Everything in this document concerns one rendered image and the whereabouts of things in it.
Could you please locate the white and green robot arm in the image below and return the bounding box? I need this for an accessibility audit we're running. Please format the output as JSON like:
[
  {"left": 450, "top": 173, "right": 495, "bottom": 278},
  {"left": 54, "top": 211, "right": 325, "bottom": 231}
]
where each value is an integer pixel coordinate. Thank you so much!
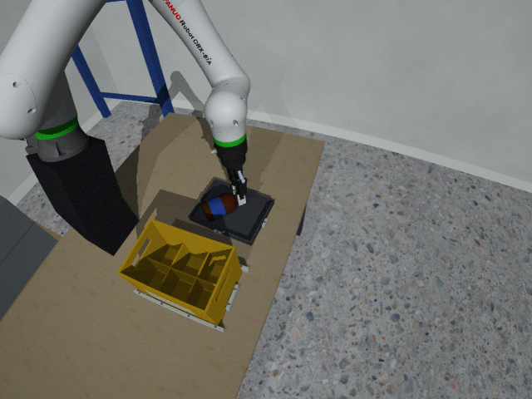
[{"left": 0, "top": 0, "right": 250, "bottom": 162}]

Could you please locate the yellow open-top crate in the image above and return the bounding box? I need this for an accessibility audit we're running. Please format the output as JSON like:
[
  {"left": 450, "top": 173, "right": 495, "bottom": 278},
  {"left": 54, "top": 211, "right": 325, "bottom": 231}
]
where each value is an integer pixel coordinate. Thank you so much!
[{"left": 117, "top": 219, "right": 242, "bottom": 326}]

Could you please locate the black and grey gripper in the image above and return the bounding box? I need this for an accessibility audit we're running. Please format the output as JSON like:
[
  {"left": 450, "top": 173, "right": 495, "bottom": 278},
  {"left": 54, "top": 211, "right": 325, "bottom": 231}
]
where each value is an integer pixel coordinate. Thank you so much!
[{"left": 220, "top": 156, "right": 247, "bottom": 206}]

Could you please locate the brown glass bottle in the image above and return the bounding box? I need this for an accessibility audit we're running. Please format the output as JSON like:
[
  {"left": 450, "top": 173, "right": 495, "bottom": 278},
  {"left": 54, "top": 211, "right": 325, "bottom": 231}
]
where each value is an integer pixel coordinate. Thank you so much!
[{"left": 201, "top": 193, "right": 238, "bottom": 222}]

